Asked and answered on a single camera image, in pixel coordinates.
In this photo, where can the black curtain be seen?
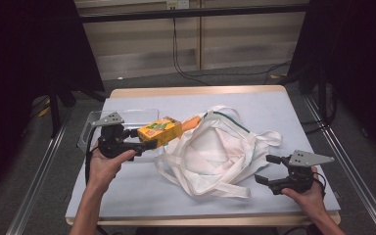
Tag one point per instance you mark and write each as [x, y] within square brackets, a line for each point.
[29, 49]
[355, 49]

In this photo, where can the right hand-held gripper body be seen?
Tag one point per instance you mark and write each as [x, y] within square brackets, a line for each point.
[298, 178]

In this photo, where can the metal floor rail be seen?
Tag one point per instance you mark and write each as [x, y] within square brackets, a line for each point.
[355, 176]
[36, 182]

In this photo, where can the wooden counter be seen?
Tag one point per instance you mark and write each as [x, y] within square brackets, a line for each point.
[241, 12]

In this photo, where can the yellow juice carton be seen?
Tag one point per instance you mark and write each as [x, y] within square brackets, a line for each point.
[160, 130]

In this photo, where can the beige cabinet front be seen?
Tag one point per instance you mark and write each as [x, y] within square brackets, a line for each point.
[241, 42]

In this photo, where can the white tote bag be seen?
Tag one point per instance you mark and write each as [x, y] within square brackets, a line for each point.
[215, 153]

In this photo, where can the white wall socket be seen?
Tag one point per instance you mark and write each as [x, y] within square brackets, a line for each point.
[178, 4]

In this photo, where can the person's right hand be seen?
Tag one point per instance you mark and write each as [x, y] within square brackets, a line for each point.
[308, 199]

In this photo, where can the person's left hand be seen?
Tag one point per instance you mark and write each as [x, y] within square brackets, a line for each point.
[103, 169]

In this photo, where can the black stand leg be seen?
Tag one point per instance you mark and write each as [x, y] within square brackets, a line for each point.
[55, 111]

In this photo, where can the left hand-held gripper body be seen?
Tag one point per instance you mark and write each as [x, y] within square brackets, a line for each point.
[111, 143]

